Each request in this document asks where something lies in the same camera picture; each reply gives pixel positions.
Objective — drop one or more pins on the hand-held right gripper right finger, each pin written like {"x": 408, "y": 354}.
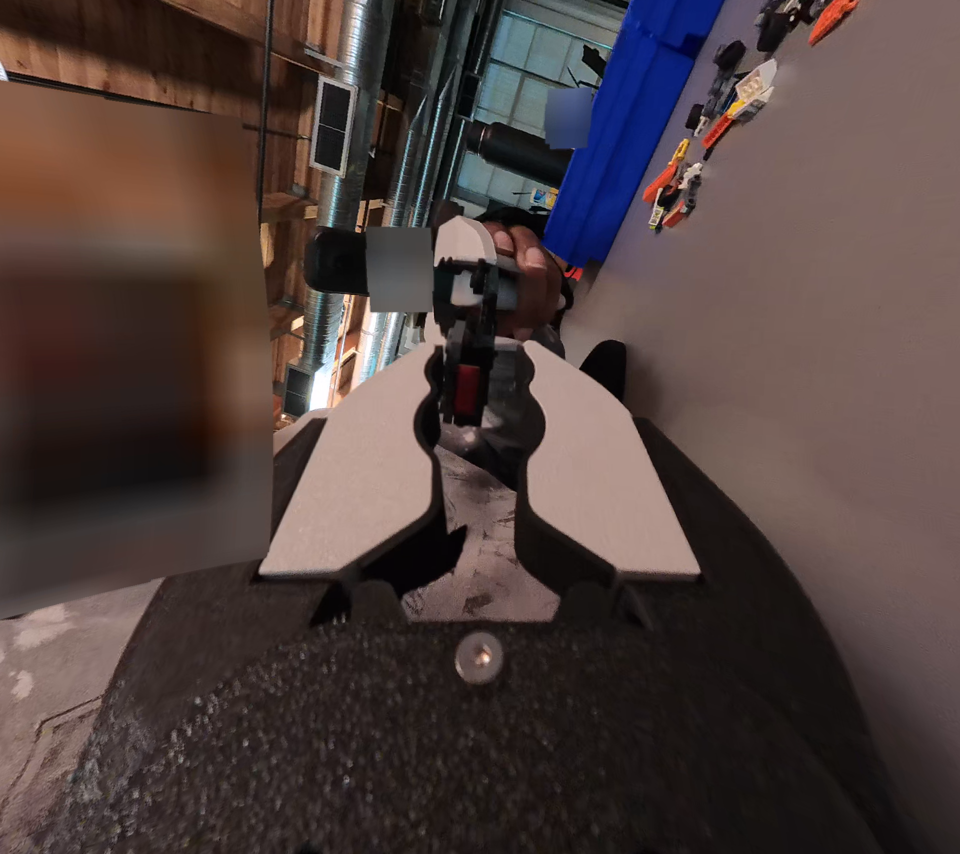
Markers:
{"x": 608, "y": 494}

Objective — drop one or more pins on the pile of lego pieces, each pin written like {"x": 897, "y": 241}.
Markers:
{"x": 750, "y": 89}

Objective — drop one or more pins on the black round cushion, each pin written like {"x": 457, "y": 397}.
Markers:
{"x": 605, "y": 371}

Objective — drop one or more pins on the black pillar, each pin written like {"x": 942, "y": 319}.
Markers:
{"x": 518, "y": 152}

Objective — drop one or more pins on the person's grey sweatshirt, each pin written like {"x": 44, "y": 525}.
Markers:
{"x": 60, "y": 704}

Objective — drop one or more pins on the small red lego piece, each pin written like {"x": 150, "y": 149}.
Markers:
{"x": 468, "y": 383}

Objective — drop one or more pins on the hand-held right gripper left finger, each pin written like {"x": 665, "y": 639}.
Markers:
{"x": 353, "y": 494}

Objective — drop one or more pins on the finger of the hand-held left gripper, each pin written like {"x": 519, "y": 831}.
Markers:
{"x": 465, "y": 242}

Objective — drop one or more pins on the black lego chassis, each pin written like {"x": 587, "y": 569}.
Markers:
{"x": 468, "y": 329}

